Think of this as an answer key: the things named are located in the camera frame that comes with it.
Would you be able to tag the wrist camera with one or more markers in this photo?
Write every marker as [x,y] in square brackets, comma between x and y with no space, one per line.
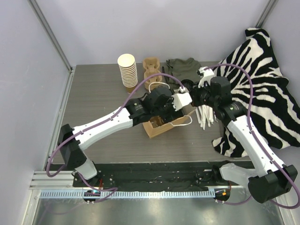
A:
[181,98]
[206,74]

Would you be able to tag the stack of black lids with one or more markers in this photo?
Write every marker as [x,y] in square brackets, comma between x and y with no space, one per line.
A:
[188,84]

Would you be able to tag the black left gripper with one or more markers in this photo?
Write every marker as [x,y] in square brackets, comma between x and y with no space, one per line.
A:
[168,115]

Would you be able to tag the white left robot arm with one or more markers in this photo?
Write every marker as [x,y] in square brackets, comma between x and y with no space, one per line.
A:
[73,141]

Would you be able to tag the white wrapped straws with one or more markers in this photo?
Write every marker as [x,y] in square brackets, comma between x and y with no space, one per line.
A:
[205,116]

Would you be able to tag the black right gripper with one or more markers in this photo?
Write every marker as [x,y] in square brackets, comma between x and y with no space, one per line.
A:
[194,96]

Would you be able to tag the stack of pulp cup carriers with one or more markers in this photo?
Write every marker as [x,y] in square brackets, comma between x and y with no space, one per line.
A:
[151,66]

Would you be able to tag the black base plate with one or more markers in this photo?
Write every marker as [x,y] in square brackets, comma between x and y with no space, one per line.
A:
[153,177]

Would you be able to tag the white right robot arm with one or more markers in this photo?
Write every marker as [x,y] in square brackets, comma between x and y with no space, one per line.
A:
[270,177]

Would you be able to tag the zebra print blanket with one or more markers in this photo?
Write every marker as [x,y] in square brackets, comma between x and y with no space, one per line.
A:
[257,83]

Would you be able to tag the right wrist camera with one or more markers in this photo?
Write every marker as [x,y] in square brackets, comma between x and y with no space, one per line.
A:
[206,74]

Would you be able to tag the brown paper bag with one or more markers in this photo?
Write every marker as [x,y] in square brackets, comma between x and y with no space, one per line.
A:
[161,129]

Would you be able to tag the stack of white paper cups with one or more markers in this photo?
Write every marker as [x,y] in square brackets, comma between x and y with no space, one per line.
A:
[128,71]

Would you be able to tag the white cable duct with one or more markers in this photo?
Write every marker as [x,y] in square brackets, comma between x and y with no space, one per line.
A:
[89,194]

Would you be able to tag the olive green cloth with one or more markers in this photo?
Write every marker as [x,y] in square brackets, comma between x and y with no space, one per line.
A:
[182,69]

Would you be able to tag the brown pulp cup carrier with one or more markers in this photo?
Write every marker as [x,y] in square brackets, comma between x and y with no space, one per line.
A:
[156,122]

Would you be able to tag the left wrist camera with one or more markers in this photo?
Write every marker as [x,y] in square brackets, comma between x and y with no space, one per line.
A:
[181,98]

